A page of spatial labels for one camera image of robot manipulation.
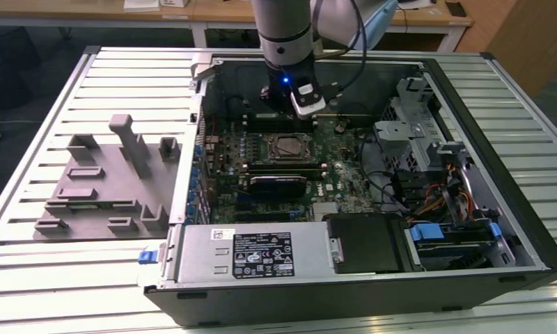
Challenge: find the silver CPU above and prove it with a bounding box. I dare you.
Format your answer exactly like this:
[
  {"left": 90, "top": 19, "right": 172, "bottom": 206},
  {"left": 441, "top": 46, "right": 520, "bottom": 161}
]
[{"left": 276, "top": 136, "right": 308, "bottom": 158}]

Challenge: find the metal socket cover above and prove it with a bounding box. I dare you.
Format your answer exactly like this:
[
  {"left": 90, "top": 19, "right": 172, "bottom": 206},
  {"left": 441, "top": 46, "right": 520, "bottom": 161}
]
[{"left": 266, "top": 134, "right": 317, "bottom": 164}]

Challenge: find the CPU socket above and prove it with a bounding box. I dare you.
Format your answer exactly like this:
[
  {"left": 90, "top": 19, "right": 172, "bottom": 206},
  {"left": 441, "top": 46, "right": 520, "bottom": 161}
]
[{"left": 262, "top": 133, "right": 317, "bottom": 165}]

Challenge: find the metal drive cage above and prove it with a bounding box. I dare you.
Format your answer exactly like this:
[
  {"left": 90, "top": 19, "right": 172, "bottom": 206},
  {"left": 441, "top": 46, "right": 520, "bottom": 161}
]
[{"left": 373, "top": 78, "right": 452, "bottom": 175}]

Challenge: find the black graphics card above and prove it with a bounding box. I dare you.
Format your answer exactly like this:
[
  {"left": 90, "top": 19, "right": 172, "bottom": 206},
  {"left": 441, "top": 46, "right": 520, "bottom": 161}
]
[{"left": 246, "top": 175, "right": 308, "bottom": 200}]

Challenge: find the green motherboard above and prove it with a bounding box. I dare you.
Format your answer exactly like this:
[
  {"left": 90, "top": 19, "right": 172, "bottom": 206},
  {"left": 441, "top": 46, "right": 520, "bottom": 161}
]
[{"left": 198, "top": 113, "right": 400, "bottom": 225}]

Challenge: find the silver chipset heatsink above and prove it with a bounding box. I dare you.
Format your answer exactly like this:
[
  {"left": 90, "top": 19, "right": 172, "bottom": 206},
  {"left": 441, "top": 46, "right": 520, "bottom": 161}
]
[{"left": 312, "top": 202, "right": 344, "bottom": 214}]

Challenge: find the gray parts rack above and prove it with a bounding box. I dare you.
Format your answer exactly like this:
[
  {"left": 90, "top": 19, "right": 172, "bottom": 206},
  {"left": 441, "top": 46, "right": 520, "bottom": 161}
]
[{"left": 32, "top": 113, "right": 182, "bottom": 241}]

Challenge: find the black plastic shroud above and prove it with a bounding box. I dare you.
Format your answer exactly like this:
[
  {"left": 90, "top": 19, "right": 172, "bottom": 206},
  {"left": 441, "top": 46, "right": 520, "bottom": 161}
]
[{"left": 326, "top": 214, "right": 405, "bottom": 274}]

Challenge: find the wooden desk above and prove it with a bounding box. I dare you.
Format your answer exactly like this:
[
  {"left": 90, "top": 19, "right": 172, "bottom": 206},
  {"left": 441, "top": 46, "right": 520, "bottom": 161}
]
[{"left": 0, "top": 0, "right": 476, "bottom": 53}]

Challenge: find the silver power supply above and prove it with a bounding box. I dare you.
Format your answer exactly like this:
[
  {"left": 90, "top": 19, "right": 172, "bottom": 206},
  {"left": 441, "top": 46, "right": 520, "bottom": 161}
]
[{"left": 173, "top": 222, "right": 334, "bottom": 283}]

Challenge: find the green RAM stick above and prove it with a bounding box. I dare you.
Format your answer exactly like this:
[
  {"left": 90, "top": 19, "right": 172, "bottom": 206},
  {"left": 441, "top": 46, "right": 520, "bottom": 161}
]
[{"left": 66, "top": 202, "right": 120, "bottom": 211}]

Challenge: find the blue disk carrier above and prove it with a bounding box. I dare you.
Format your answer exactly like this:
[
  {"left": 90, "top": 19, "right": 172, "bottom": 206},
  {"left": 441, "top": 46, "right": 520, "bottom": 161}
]
[{"left": 410, "top": 224, "right": 446, "bottom": 241}]

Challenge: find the wooden cabinet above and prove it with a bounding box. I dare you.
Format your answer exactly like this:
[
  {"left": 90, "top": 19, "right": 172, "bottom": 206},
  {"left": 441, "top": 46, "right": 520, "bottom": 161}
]
[{"left": 457, "top": 0, "right": 557, "bottom": 100}]

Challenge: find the blue case latch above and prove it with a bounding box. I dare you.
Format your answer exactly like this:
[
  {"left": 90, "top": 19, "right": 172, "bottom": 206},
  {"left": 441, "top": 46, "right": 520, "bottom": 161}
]
[{"left": 138, "top": 245, "right": 161, "bottom": 265}]

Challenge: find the black PC case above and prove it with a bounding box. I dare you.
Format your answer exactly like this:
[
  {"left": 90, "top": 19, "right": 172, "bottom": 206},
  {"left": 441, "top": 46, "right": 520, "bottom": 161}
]
[{"left": 141, "top": 51, "right": 557, "bottom": 328}]

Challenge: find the black-faced wrist camera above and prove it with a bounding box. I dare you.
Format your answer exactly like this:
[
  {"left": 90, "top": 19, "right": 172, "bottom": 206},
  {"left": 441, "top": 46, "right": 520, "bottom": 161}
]
[{"left": 289, "top": 81, "right": 329, "bottom": 120}]

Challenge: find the copper-tipped black cable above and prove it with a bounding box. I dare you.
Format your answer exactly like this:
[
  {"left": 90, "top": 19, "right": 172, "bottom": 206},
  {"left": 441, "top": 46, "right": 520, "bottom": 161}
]
[{"left": 313, "top": 0, "right": 369, "bottom": 97}]

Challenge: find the wire locking lever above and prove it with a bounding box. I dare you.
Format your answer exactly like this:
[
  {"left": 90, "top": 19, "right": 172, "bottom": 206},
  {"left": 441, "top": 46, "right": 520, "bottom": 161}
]
[{"left": 266, "top": 159, "right": 320, "bottom": 166}]

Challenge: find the black internal cable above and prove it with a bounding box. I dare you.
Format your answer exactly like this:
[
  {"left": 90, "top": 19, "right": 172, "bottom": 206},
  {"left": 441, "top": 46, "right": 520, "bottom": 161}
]
[{"left": 357, "top": 128, "right": 405, "bottom": 213}]

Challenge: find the orange yellow wire bundle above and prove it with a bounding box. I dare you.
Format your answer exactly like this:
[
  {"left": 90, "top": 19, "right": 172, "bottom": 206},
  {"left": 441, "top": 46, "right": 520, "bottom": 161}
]
[{"left": 417, "top": 166, "right": 476, "bottom": 223}]

